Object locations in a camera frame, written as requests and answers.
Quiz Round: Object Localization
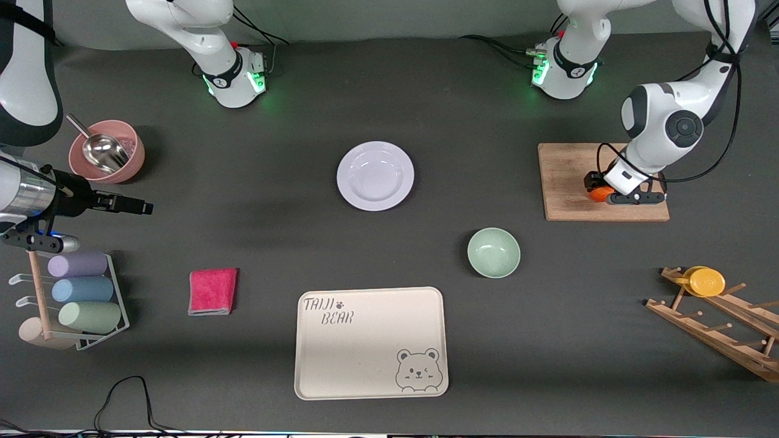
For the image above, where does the white round plate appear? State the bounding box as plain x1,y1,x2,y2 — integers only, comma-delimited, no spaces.
337,141,415,212

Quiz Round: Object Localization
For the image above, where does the wooden cutting board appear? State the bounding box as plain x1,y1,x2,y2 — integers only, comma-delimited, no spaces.
537,143,671,223

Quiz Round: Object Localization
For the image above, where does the pink ribbed bowl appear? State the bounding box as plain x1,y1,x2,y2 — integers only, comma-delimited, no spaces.
68,119,146,184

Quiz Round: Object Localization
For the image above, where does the metal scoop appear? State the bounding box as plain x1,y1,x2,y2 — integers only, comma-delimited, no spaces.
66,113,130,174

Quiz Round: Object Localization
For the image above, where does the purple cup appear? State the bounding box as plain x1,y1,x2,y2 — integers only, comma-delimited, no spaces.
47,251,109,279

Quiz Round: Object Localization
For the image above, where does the blue cup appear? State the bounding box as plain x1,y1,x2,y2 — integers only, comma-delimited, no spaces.
51,277,115,304

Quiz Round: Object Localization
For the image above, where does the pink folded cloth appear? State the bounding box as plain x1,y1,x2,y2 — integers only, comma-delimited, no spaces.
187,268,239,316

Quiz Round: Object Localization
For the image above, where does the green cup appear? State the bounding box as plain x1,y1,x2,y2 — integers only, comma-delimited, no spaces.
58,301,122,334

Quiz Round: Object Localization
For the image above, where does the pale green bowl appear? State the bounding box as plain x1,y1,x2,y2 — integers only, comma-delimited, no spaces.
467,228,522,279

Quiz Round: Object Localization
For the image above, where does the beige cup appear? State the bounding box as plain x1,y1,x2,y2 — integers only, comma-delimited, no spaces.
18,316,77,350

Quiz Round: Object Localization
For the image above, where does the yellow plastic cup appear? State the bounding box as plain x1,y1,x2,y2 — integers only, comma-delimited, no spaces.
682,266,726,298

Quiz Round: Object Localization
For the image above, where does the wooden dish drying rack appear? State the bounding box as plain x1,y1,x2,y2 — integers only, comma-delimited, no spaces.
645,266,779,384

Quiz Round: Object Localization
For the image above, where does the cream bear print tray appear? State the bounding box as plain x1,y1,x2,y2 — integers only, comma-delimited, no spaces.
294,287,450,401

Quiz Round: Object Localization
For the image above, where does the white wire cup rack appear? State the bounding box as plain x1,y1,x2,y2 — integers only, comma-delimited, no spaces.
9,245,130,352

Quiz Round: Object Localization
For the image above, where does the black left arm base cable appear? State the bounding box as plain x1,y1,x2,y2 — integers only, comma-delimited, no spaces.
459,15,570,71

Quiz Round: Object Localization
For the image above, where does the black arm base cable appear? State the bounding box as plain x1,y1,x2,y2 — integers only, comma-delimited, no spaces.
459,15,570,71
230,6,290,77

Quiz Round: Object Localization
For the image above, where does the black floor cable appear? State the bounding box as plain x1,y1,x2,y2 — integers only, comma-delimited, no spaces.
0,375,293,438

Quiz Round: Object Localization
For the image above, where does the black right arm base cable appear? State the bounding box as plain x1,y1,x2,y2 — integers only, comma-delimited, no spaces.
230,6,290,77

